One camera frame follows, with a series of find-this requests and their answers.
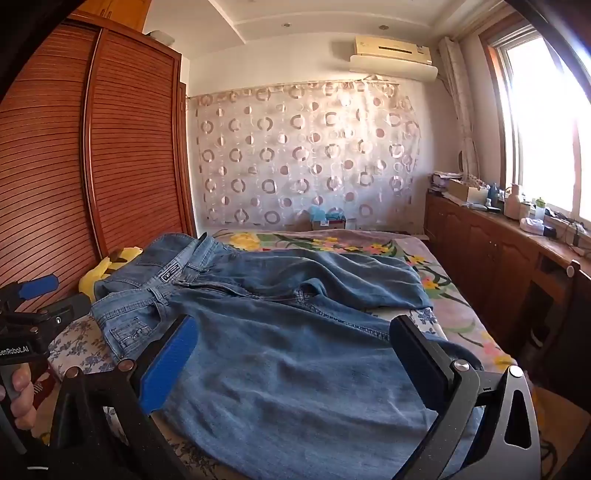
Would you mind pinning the white jug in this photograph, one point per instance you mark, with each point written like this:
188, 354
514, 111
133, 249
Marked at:
511, 203

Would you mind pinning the light blue cloth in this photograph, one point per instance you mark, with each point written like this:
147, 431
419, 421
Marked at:
325, 213

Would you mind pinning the wooden sideboard cabinet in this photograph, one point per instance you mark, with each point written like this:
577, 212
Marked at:
475, 249

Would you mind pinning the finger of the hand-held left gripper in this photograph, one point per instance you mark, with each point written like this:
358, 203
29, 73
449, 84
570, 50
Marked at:
39, 287
69, 311

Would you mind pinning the person's left hand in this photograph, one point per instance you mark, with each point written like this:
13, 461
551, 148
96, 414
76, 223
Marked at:
23, 413

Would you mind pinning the folded blue denim pants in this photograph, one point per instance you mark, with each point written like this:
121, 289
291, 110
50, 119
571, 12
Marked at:
124, 318

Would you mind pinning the printed tote bag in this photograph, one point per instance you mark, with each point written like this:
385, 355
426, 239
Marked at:
44, 383

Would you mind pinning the small cardboard box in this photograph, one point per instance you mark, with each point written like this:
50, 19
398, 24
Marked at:
330, 225

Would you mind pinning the wooden slatted wardrobe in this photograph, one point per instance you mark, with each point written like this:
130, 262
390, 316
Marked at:
55, 161

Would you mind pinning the circle patterned wall curtain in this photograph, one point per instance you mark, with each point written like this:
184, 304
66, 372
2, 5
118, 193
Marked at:
304, 157

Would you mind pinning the grey bundle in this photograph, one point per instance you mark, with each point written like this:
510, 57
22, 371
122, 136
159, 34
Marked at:
160, 38

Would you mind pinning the wooden chair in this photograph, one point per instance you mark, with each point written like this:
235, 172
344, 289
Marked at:
575, 286

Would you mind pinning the white air conditioner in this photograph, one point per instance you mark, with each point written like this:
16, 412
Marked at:
392, 53

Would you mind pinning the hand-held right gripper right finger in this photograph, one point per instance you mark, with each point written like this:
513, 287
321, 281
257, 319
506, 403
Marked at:
415, 360

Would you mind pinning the blue denim pants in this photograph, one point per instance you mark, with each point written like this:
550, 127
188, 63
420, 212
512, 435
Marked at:
124, 318
295, 369

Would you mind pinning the yellow plush toy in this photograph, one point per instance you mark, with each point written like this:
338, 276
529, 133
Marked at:
94, 279

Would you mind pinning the white crumpled cloth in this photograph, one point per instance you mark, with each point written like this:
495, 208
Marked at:
533, 225

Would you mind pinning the green capped bottle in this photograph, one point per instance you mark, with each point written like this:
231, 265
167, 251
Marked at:
539, 210

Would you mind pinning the window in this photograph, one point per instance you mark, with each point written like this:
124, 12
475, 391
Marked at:
545, 129

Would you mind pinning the colourful floral blanket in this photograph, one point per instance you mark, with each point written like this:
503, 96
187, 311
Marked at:
351, 242

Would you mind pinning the white window curtain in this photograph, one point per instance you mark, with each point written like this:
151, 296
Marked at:
459, 106

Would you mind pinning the pile of papers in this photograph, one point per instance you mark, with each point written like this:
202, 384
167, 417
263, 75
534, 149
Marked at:
445, 180

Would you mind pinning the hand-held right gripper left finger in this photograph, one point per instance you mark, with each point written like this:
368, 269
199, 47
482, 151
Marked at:
171, 364

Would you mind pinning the blue bottle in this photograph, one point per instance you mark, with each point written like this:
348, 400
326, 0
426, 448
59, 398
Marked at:
493, 193

